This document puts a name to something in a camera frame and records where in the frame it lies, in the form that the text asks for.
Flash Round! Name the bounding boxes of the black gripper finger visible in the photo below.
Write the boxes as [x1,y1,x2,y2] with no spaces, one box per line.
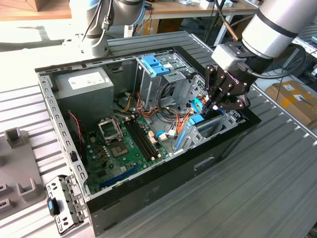
[201,64,230,115]
[212,83,252,112]

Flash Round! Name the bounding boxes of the blue data wire black plug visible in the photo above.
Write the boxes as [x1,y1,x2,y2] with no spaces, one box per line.
[191,97,204,115]

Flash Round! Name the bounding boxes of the hard disk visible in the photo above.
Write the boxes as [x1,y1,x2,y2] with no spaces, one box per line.
[174,113,225,152]

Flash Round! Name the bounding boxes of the grey metal disk bay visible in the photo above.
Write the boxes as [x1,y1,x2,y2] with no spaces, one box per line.
[172,109,240,155]

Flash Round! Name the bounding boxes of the cardboard box white labels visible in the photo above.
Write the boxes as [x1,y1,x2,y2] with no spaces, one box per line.
[264,80,317,128]

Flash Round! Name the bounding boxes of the grey metal drive cage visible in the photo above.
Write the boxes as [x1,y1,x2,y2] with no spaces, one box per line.
[135,52,196,110]

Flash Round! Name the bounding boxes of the blue plastic drive latch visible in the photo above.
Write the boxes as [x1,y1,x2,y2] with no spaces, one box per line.
[141,56,171,77]

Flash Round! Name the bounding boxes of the small brown cardboard box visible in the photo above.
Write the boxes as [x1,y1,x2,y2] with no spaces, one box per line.
[148,18,185,35]

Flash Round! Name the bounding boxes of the long wooden desk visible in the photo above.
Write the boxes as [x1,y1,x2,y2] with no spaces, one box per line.
[142,0,261,47]

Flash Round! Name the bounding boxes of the black RAM slot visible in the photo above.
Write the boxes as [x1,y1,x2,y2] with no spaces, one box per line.
[133,118,159,157]
[127,119,155,161]
[124,120,152,162]
[130,118,157,159]

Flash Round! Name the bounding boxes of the black open PC case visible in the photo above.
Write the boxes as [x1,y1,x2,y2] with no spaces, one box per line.
[34,45,263,237]

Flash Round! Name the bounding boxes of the green motherboard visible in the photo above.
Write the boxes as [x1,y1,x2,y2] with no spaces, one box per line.
[83,115,172,196]

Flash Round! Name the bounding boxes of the CPU socket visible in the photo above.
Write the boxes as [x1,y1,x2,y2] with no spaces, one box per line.
[110,139,129,158]

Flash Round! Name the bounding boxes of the metal socket cover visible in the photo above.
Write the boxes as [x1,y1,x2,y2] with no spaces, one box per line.
[98,118,124,145]

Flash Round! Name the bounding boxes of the grey power supply unit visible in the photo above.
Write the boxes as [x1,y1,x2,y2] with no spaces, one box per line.
[53,66,115,120]

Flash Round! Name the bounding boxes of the blue expansion slot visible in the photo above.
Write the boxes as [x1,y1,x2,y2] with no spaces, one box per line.
[100,165,140,189]

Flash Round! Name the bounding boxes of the black blue latch tab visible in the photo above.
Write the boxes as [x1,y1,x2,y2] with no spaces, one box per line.
[46,197,61,216]

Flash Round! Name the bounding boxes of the grey parts rack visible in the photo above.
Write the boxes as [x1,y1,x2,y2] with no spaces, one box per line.
[0,127,47,219]

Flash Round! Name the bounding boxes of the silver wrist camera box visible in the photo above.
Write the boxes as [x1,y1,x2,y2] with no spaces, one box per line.
[211,44,249,73]

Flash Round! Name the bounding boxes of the black camera cable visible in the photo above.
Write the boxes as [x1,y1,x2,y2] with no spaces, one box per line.
[236,44,307,80]

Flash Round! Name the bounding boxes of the cable with copper sleeve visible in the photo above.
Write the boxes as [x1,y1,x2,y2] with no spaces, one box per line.
[222,19,240,42]

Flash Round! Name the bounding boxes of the orange red yellow wire bundle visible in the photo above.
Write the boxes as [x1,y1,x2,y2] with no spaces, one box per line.
[162,106,197,136]

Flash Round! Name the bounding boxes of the thick black cable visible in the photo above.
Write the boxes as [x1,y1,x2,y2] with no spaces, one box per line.
[158,83,180,119]

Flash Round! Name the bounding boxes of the black desk cables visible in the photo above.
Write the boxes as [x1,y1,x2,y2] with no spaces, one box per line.
[205,0,227,48]

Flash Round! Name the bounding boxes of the light blue flat wire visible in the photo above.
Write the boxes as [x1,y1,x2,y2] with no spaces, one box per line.
[155,129,180,142]

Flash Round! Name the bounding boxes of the red orange wire loop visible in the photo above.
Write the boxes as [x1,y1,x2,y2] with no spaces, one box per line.
[136,91,159,121]

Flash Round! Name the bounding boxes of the yellow black wire bundle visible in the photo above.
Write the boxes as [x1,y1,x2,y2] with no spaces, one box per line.
[116,91,133,114]

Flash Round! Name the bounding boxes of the red black twisted wire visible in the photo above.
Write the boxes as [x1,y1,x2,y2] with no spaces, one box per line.
[68,111,85,159]

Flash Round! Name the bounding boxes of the metal card retainer bracket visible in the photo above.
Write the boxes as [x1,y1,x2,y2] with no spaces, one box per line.
[45,174,89,236]

